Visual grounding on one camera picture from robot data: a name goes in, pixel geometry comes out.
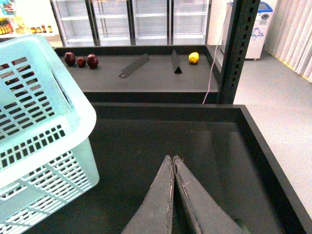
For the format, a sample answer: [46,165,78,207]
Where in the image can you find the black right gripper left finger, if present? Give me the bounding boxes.
[122,155,175,234]

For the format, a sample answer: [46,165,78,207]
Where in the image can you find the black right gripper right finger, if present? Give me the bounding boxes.
[173,156,244,234]

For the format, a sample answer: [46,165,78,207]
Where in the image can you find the light blue plastic basket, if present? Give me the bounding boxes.
[0,34,99,234]

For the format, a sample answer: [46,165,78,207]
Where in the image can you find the black triangular divider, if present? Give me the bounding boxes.
[171,50,182,75]

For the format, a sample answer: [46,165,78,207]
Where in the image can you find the black flat divider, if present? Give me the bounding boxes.
[119,53,150,78]

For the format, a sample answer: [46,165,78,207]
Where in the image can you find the yellow lemon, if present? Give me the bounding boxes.
[188,52,199,64]

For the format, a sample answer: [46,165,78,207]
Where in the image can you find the dark red plum right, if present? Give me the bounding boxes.
[87,54,98,69]

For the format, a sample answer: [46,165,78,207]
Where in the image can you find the dark red plum small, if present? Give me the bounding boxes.
[77,57,86,68]

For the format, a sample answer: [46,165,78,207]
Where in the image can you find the white blue chest freezer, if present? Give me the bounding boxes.
[220,0,273,60]

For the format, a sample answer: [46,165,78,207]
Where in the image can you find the glass door refrigerator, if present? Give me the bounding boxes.
[50,0,211,47]

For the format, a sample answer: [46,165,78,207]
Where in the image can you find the grocery shelf with jars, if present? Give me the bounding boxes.
[0,0,59,39]

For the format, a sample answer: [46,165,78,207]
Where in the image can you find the black shelf post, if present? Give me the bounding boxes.
[217,0,260,104]

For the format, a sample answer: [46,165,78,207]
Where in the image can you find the white cable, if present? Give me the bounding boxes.
[202,2,232,105]

